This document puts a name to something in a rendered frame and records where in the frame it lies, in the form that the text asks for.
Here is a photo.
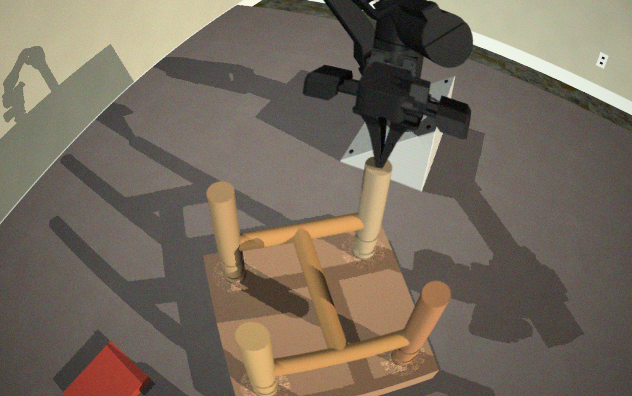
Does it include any tan wooden stool leg frame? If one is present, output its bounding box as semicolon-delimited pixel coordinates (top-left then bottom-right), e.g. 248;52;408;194
207;156;451;396

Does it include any tan wooden stool seat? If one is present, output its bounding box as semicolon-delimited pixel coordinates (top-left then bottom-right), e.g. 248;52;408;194
203;225;439;396

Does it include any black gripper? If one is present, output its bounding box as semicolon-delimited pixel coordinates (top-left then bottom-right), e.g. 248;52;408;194
303;37;471;168

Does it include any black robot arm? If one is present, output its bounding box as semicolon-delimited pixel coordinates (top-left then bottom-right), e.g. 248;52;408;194
323;0;473;123

